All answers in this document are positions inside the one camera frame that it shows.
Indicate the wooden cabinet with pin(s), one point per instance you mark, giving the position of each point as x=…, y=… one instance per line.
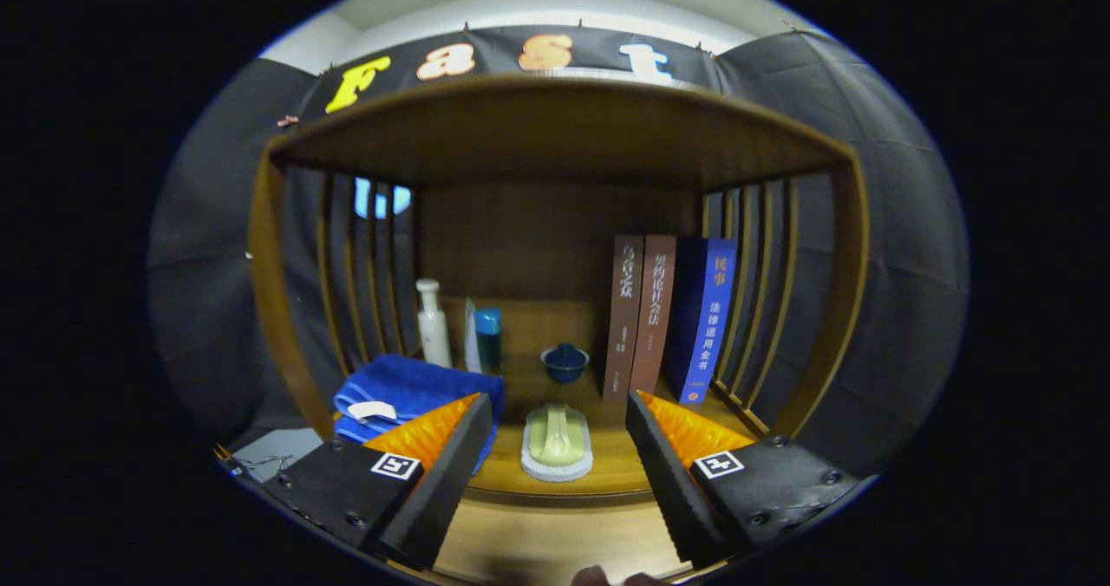
x=538, y=239

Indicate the teal bottle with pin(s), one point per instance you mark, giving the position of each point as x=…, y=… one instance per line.
x=489, y=343

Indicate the wooden countertop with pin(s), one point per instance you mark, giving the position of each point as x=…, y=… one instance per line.
x=607, y=447

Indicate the blue folded towel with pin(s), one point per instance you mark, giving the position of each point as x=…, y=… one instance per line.
x=408, y=387

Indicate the blue book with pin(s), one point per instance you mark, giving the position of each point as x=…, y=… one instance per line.
x=707, y=326

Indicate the wooden drawer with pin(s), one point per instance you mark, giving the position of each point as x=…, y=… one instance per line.
x=538, y=543

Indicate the black backdrop cloth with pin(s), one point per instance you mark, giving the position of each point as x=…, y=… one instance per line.
x=910, y=222

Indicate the blue lidded teacup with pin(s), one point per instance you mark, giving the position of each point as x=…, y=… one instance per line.
x=565, y=367

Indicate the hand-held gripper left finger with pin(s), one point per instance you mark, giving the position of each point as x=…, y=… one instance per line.
x=447, y=491

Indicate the green item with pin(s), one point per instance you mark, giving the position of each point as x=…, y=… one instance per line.
x=555, y=439

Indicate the white tube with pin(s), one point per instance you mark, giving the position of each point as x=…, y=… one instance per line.
x=471, y=343

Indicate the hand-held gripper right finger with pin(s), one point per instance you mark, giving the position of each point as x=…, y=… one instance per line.
x=672, y=486

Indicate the dark brown book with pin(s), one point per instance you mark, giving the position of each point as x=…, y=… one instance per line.
x=623, y=326

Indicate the white pump bottle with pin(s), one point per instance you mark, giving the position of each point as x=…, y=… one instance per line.
x=434, y=335

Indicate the reddish brown book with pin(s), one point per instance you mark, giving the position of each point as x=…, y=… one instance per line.
x=655, y=309

